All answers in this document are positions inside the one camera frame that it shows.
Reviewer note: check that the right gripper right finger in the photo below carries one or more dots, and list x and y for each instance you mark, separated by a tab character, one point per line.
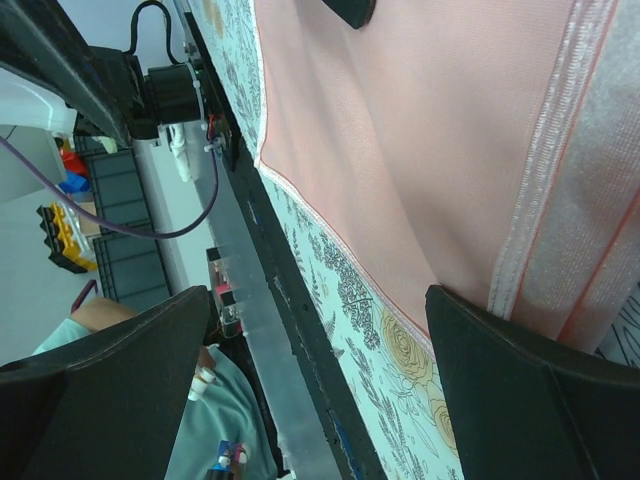
525	407

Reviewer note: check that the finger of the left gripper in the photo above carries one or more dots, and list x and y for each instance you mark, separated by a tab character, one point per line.
355	13

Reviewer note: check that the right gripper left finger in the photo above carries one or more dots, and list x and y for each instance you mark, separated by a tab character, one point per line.
106	406

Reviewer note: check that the salmon pink cloth napkin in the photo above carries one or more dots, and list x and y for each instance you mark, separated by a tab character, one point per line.
491	147

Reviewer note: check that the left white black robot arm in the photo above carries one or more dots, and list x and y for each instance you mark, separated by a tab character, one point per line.
52	79

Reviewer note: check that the person in blue shirt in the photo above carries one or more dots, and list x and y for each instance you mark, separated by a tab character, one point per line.
228	409

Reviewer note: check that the floral tablecloth mat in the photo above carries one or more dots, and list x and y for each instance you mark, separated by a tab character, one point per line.
392	376

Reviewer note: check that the yellow black storage bins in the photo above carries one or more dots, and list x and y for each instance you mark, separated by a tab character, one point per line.
69	248

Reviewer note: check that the black wire shelf rack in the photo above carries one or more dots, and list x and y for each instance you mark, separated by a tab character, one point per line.
131	269

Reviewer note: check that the aluminium frame rail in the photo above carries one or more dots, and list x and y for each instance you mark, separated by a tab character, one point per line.
298	428

